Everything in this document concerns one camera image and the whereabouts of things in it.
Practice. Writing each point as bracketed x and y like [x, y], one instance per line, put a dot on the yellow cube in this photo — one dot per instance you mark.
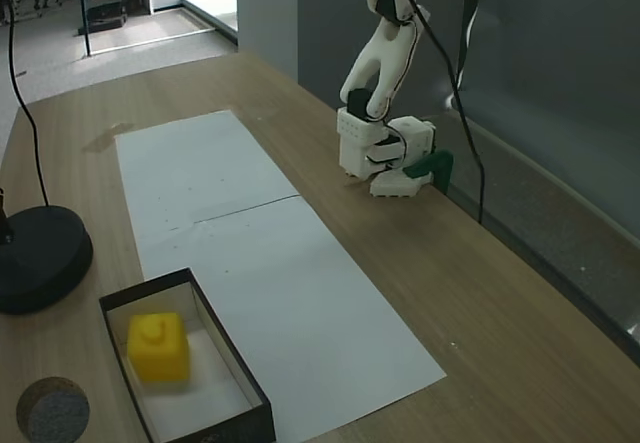
[157, 350]

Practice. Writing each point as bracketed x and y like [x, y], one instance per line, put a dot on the brown cardboard box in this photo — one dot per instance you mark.
[262, 415]

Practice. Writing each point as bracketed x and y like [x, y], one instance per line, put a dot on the white paper sheet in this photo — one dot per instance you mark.
[200, 168]
[310, 313]

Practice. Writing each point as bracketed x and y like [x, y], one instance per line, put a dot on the green table clamp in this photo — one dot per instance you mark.
[432, 163]

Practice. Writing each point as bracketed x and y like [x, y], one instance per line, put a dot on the black round stand base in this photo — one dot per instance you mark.
[40, 258]

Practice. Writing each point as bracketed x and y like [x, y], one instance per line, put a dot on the black metal pole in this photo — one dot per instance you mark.
[86, 13]

